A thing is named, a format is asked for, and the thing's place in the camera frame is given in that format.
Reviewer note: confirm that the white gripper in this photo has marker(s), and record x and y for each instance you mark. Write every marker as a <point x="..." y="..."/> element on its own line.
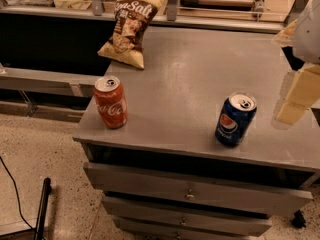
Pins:
<point x="308" y="37"/>

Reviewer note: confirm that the blue pepsi can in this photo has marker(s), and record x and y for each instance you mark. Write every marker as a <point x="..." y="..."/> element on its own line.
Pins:
<point x="235" y="118"/>

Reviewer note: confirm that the red coca-cola can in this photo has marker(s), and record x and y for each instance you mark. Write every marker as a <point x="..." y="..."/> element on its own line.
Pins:
<point x="111" y="101"/>

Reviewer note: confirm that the grey drawer cabinet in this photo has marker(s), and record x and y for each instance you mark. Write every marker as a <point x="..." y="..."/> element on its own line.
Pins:
<point x="173" y="108"/>

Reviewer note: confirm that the black caster wheel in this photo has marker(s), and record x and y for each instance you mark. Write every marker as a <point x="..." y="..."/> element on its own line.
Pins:
<point x="298" y="220"/>

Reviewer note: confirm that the middle grey drawer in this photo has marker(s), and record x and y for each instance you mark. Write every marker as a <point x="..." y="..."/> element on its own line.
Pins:
<point x="185" y="218"/>

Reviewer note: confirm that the grey drawer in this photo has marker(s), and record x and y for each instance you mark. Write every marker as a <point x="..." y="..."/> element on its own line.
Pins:
<point x="185" y="218"/>
<point x="199" y="190"/>
<point x="172" y="232"/>

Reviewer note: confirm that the brown sea salt chip bag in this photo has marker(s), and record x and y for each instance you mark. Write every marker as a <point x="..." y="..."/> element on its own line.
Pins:
<point x="130" y="30"/>

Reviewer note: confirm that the top grey drawer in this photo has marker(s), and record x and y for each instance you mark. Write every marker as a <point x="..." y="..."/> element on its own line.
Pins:
<point x="199" y="190"/>

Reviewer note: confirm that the bottom grey drawer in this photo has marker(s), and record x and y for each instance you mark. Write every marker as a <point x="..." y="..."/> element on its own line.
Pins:
<point x="172" y="232"/>

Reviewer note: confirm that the grey lower bench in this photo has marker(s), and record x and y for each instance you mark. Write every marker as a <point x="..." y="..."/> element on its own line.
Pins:
<point x="65" y="85"/>

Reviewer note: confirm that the black pole on floor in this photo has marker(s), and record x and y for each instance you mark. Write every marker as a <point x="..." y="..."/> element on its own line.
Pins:
<point x="46" y="190"/>

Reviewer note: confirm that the grey metal shelf rail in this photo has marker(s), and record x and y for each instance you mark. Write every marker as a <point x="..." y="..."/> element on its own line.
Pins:
<point x="243" y="15"/>

